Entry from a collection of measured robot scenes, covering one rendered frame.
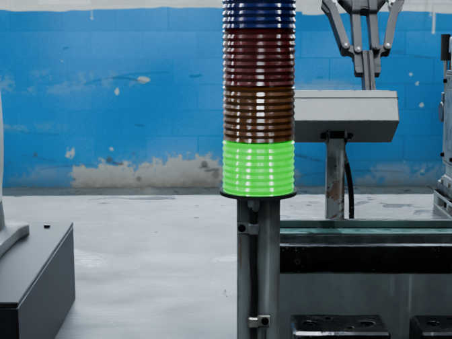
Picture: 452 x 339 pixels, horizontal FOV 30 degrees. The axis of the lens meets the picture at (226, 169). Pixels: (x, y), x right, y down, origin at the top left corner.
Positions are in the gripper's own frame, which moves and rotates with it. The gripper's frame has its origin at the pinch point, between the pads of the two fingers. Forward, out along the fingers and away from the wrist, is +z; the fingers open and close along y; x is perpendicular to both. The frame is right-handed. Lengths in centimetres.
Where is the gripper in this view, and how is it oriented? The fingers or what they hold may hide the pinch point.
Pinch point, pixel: (367, 75)
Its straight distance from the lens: 127.2
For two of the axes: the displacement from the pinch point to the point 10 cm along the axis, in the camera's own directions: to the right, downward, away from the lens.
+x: 0.1, 4.1, 9.1
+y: 10.0, 0.0, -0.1
